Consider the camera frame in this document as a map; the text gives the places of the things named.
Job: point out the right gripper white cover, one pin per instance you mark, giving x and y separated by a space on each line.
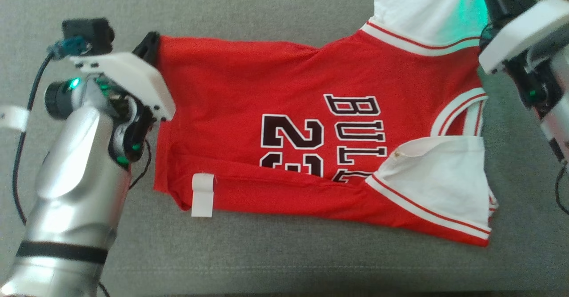
520 34

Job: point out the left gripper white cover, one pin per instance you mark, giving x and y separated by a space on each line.
129 79

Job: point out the red Bulls basketball jersey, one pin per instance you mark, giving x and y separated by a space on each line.
249 110

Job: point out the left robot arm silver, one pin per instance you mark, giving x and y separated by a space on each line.
71 199

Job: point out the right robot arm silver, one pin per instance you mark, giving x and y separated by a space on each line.
558 123

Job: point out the grey sofa seat cushion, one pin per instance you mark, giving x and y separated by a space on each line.
266 261

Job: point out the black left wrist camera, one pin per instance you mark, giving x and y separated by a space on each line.
89 32

